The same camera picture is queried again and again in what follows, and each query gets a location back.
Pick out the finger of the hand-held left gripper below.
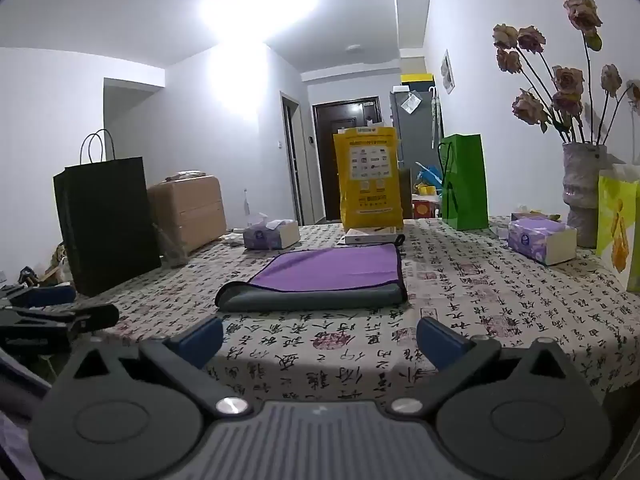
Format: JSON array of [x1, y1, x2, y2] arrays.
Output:
[[7, 285, 77, 309], [0, 303, 120, 357]]

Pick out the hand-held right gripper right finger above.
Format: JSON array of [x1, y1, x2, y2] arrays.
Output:
[[389, 316, 589, 419]]

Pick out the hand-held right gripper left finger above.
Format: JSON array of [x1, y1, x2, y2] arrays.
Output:
[[52, 316, 252, 418]]

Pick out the purple and grey towel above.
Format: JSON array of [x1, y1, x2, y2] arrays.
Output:
[[215, 243, 408, 312]]

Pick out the black paper bag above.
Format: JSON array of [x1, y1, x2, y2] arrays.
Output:
[[53, 129, 162, 298]]

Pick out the small purple tissue box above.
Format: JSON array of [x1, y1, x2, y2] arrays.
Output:
[[243, 212, 301, 251]]

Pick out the flat white box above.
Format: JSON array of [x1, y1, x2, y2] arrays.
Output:
[[344, 227, 406, 247]]

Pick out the brown suitcase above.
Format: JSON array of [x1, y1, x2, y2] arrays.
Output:
[[146, 172, 228, 256]]

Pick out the large purple tissue box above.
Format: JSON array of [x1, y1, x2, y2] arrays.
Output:
[[507, 212, 578, 266]]

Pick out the green paper bag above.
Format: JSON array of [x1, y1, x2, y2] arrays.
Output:
[[438, 134, 489, 231]]

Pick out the blue plastic item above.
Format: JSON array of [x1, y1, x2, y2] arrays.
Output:
[[415, 161, 446, 192]]

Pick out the yellow printed bag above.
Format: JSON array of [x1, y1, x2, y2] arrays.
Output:
[[333, 121, 404, 231]]

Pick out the grey interior door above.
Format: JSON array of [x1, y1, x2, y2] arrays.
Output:
[[280, 91, 306, 226]]

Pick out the grey refrigerator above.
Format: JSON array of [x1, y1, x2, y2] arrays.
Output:
[[389, 85, 444, 171]]

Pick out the grey textured vase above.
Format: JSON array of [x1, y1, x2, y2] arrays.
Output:
[[562, 142, 621, 249]]

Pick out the yellow-green gift bag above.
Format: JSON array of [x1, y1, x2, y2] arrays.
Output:
[[596, 164, 640, 293]]

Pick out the dark brown door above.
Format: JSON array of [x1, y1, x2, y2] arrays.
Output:
[[312, 97, 383, 222]]

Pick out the yellow and black box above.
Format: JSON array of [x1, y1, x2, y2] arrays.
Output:
[[400, 72, 435, 92]]

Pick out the bunch of dried roses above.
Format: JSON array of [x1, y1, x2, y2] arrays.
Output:
[[492, 0, 640, 146]]

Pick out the wall poster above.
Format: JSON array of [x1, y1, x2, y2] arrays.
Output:
[[440, 49, 456, 95]]

